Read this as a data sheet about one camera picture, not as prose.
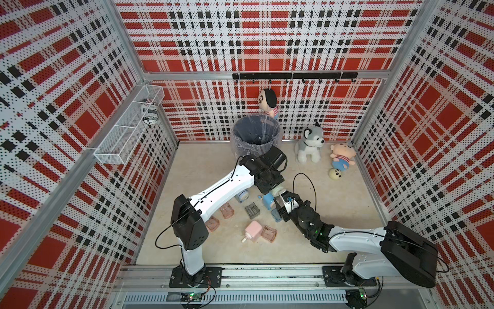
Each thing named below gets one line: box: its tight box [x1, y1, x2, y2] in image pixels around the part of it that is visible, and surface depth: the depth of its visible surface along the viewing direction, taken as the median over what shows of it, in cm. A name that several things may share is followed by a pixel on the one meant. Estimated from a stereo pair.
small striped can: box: [140, 98, 159, 125], surface depth 79 cm
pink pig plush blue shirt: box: [329, 142, 357, 172], surface depth 109 cm
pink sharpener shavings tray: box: [260, 225, 278, 243], surface depth 86 cm
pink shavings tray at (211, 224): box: [204, 216, 220, 233], surface depth 90 cm
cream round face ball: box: [328, 167, 343, 181], surface depth 103 cm
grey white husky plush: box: [294, 121, 325, 165], surface depth 103 cm
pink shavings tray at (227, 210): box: [219, 202, 235, 219], surface depth 93 cm
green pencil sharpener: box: [271, 185, 287, 198], surface depth 76 cm
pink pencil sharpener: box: [241, 220, 264, 243], surface depth 81 cm
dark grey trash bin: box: [231, 114, 283, 160], surface depth 96 cm
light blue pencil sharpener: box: [234, 189, 249, 204], surface depth 91 cm
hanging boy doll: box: [257, 88, 280, 119], surface depth 93 cm
